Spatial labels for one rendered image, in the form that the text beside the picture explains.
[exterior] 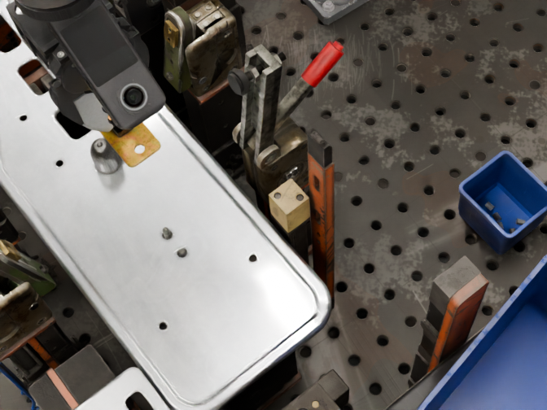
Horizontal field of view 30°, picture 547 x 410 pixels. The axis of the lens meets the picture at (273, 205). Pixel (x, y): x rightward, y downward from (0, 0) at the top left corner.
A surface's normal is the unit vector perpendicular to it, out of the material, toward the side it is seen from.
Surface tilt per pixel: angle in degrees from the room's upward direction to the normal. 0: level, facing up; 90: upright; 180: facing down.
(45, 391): 0
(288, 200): 0
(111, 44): 32
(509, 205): 0
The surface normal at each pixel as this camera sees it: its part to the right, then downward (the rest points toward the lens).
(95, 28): 0.24, 0.04
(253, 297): -0.05, -0.42
